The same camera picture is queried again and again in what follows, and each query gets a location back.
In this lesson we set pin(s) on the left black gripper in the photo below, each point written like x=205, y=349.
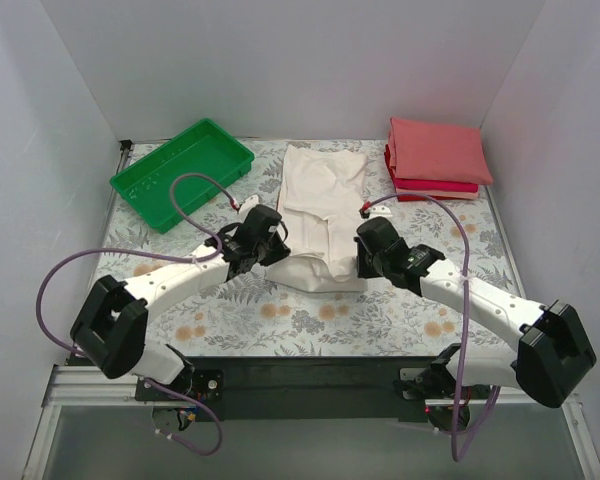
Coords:
x=276, y=249

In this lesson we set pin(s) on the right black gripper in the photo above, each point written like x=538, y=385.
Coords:
x=362, y=265

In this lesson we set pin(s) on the white t-shirt red print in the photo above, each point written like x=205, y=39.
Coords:
x=319, y=198

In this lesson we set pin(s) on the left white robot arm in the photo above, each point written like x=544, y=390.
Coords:
x=110, y=328

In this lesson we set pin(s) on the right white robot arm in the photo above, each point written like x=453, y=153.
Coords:
x=549, y=351

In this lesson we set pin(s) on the floral patterned table mat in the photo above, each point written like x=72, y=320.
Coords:
x=252, y=316

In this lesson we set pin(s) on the magenta folded t-shirt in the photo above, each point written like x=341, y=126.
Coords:
x=445, y=186

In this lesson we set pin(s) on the green plastic tray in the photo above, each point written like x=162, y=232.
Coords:
x=178, y=174

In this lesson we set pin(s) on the salmon pink folded t-shirt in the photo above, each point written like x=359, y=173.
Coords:
x=438, y=152

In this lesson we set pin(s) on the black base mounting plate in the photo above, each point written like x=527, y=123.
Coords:
x=304, y=387

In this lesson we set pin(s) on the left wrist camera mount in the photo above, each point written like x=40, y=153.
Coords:
x=243, y=207

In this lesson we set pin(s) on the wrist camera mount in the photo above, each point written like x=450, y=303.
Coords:
x=243, y=207
x=369, y=211

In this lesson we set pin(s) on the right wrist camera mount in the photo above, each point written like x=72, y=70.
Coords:
x=369, y=211

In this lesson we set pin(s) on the aluminium frame rail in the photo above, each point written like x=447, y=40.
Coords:
x=91, y=428

